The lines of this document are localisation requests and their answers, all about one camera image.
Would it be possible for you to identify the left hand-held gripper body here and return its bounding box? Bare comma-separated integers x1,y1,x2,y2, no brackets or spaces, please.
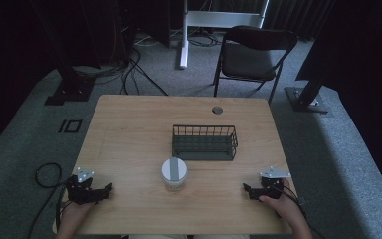
65,166,106,206

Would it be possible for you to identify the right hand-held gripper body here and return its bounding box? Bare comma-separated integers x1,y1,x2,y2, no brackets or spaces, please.
251,165,292,200

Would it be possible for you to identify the person's left hand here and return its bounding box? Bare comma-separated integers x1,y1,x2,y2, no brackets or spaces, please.
59,199,96,227

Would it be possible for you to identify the person's right hand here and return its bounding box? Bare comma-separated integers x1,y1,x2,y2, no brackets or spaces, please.
258,178,302,226

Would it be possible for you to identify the clear jar with white lid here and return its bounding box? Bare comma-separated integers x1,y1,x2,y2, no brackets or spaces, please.
160,156,189,192

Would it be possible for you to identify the black stand with bolted base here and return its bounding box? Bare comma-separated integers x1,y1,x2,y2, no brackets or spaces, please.
285,36,330,116

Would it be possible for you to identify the black stand with flat base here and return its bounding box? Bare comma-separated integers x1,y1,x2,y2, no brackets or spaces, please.
29,0,102,107

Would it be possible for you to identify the black folding chair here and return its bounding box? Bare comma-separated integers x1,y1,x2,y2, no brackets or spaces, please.
212,25,298,106

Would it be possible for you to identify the dark curtain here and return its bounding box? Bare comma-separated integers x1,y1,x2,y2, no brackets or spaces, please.
262,0,337,43

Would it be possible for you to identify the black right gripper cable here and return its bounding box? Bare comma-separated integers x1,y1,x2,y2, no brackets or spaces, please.
278,184,309,221

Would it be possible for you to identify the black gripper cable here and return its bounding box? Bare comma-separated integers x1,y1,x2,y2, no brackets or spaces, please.
26,161,73,239
278,184,309,221

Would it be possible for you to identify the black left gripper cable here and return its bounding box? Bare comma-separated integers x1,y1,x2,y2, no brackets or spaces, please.
26,161,73,239

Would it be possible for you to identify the black wire basket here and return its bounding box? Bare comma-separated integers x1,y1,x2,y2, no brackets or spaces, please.
171,124,239,162

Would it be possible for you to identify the bundle of floor cables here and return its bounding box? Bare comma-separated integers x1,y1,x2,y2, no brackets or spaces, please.
73,31,170,98

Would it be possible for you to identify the white metal desk frame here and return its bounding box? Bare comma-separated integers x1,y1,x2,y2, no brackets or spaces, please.
178,0,271,70

